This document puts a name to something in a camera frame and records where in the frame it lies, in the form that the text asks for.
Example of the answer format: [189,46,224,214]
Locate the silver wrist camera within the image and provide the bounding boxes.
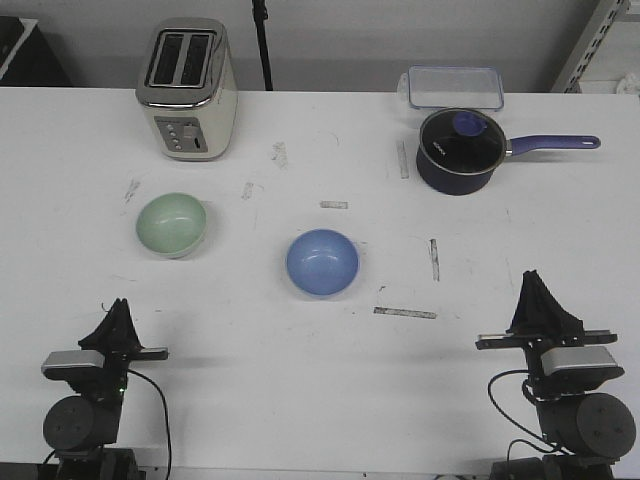
[541,346,625,384]
[41,350,105,380]

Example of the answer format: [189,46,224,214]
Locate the blue saucepan with handle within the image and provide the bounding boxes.
[416,108,601,196]

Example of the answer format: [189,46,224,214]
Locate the cream and chrome toaster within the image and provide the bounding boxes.
[135,17,238,162]

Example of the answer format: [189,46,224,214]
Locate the grey metal shelf upright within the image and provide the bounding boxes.
[549,1,639,94]

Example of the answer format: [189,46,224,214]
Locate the glass pot lid blue knob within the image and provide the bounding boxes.
[420,108,506,174]

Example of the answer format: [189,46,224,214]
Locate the clear plastic food container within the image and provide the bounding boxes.
[397,65,504,111]

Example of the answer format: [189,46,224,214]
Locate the green bowl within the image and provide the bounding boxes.
[135,192,207,259]

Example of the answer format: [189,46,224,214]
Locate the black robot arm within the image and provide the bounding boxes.
[475,270,636,479]
[38,298,173,479]

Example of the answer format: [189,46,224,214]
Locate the black tripod pole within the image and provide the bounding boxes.
[251,0,274,91]

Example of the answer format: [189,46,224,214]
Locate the blue bowl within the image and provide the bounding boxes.
[285,229,360,297]

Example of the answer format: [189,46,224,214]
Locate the white crumpled cloth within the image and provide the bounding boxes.
[616,72,640,96]

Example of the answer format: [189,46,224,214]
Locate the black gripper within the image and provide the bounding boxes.
[67,298,168,400]
[475,270,617,370]

